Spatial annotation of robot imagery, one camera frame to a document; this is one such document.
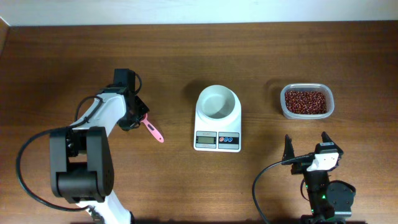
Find white round bowl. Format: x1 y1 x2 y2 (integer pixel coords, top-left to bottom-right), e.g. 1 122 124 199
196 85 236 119

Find white digital kitchen scale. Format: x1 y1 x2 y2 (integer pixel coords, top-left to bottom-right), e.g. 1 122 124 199
193 94 243 152

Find pink plastic measuring scoop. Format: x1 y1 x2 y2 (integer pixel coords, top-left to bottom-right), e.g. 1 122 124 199
141 113 164 143

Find red beans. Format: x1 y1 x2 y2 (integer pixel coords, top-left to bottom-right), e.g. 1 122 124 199
284 90 326 114

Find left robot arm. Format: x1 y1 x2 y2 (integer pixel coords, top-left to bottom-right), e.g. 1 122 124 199
50 68 142 223

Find clear plastic bean container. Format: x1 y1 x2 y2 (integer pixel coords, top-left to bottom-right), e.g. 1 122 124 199
280 83 335 119

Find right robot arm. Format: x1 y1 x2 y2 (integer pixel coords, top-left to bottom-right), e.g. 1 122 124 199
282 132 356 224

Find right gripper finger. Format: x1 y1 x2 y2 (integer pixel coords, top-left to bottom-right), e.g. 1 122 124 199
321 131 332 143
282 134 295 165

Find right black cable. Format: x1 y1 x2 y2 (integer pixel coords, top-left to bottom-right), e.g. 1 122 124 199
251 154 315 224

